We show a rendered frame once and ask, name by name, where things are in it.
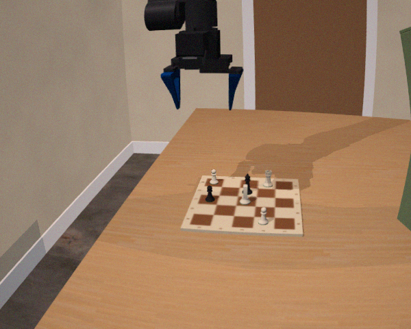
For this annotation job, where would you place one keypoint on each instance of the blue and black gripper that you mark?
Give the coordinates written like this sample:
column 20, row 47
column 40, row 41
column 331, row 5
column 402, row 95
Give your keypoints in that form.
column 220, row 65

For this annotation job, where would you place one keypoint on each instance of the white pawn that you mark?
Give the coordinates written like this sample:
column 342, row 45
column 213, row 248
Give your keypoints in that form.
column 263, row 220
column 214, row 180

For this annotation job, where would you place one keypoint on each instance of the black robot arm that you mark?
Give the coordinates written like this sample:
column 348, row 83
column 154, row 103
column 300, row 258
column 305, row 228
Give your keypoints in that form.
column 191, row 46

